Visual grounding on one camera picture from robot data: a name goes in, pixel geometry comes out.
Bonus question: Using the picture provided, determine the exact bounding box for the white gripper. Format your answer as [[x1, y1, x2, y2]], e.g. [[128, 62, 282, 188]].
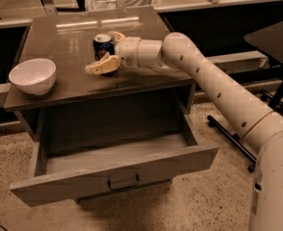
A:
[[85, 31, 142, 75]]

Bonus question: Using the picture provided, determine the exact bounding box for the blue pepsi can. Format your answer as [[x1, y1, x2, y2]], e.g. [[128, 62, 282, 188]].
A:
[[92, 34, 115, 61]]

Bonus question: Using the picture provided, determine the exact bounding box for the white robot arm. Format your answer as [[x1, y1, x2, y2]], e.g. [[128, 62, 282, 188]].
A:
[[85, 32, 283, 231]]

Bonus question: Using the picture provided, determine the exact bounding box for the grey drawer cabinet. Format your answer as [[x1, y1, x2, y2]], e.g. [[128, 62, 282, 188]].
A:
[[3, 6, 202, 205]]

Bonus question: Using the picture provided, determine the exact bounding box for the open grey top drawer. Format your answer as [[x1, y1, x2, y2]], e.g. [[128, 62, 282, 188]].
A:
[[11, 115, 218, 207]]

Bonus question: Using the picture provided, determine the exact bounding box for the white bowl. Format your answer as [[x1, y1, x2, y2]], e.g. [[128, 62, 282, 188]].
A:
[[9, 59, 56, 95]]

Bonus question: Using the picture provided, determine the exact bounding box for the dark round side table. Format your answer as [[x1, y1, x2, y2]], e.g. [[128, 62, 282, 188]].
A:
[[244, 21, 283, 64]]

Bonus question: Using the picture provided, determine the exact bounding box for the black wheeled table base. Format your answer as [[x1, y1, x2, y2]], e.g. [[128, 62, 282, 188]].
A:
[[207, 89, 283, 173]]

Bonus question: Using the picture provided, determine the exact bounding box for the black drawer handle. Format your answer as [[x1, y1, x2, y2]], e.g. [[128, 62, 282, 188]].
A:
[[107, 174, 140, 191]]

